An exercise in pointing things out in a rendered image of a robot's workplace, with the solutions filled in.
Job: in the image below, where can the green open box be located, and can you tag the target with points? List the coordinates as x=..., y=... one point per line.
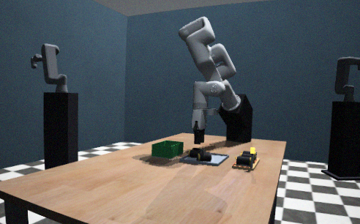
x=167, y=149

